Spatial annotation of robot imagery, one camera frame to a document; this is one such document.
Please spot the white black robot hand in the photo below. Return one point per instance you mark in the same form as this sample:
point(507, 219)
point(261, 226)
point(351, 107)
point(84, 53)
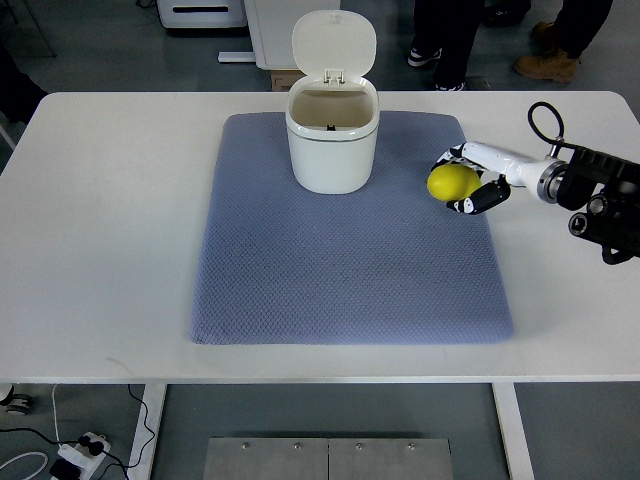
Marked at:
point(501, 170)

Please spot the yellow lemon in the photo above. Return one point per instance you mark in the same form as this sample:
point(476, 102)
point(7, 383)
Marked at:
point(452, 182)

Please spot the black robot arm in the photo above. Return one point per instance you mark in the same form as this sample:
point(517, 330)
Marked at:
point(601, 190)

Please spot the white trash bin open lid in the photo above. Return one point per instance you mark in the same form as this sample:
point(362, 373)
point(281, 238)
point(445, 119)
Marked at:
point(332, 113)

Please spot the person tan boots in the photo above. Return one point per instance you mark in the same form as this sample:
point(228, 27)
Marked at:
point(564, 40)

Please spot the person black trousers sneakers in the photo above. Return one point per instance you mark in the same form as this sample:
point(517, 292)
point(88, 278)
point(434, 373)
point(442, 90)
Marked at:
point(444, 32)

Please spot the cardboard box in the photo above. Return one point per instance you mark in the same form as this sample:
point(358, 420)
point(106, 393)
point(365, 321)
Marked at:
point(283, 80)

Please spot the blue grey textured mat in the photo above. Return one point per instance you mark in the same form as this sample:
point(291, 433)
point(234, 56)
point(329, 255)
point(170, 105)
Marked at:
point(386, 264)

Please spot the white table right leg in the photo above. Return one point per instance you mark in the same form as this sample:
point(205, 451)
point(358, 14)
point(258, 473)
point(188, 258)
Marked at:
point(512, 431)

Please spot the white table leg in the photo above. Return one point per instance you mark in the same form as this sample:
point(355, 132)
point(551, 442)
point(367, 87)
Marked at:
point(146, 435)
point(512, 431)

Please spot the white cabinet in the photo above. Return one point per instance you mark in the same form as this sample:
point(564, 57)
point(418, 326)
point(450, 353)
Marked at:
point(270, 24)

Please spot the white appliance with slot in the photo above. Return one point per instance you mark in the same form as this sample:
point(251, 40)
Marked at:
point(203, 14)

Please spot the white table left leg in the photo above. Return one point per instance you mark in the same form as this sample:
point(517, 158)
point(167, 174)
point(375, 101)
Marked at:
point(146, 435)

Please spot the person in black left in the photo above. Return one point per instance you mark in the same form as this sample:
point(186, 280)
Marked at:
point(20, 95)

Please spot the white power strip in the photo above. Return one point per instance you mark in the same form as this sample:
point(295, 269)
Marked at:
point(87, 453)

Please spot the black power adapter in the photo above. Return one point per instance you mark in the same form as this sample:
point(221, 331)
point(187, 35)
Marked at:
point(62, 469)

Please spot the caster wheel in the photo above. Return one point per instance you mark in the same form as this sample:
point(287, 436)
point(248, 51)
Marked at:
point(15, 403)

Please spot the grey metal base plate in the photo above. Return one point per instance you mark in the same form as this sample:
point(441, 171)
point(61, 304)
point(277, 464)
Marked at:
point(328, 458)

